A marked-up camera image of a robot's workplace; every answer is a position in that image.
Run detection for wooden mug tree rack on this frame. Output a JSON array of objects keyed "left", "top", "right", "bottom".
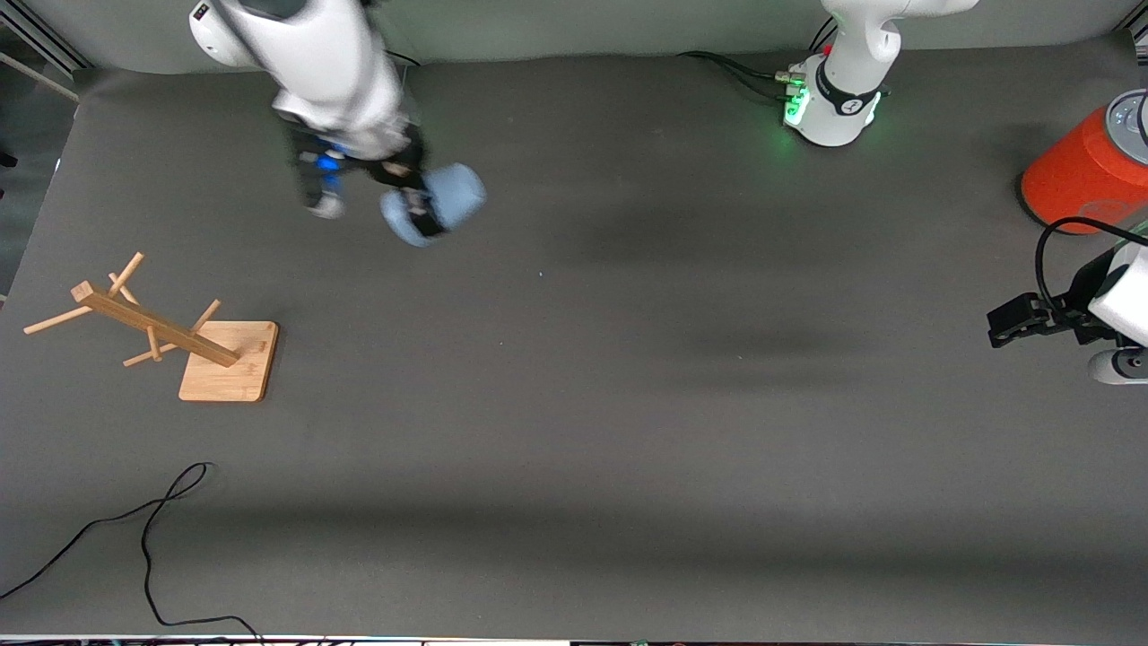
[{"left": 22, "top": 252, "right": 280, "bottom": 403}]

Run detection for light blue cup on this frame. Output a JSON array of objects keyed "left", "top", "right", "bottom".
[{"left": 380, "top": 162, "right": 488, "bottom": 249}]

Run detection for orange can with grey lid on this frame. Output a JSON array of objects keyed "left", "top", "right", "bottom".
[{"left": 1020, "top": 88, "right": 1148, "bottom": 237}]

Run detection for aluminium frame rail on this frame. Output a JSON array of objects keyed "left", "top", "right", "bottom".
[
  {"left": 0, "top": 0, "right": 92, "bottom": 73},
  {"left": 1115, "top": 0, "right": 1148, "bottom": 46}
]

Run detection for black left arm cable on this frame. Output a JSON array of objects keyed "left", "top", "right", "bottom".
[{"left": 1034, "top": 216, "right": 1148, "bottom": 315}]

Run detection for black left base cables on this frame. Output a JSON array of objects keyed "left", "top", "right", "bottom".
[{"left": 677, "top": 49, "right": 804, "bottom": 101}]

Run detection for beige wooden slat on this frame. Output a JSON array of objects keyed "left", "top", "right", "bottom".
[{"left": 0, "top": 51, "right": 80, "bottom": 102}]

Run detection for thin black loose cable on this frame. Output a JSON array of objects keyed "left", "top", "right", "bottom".
[{"left": 0, "top": 462, "right": 265, "bottom": 646}]

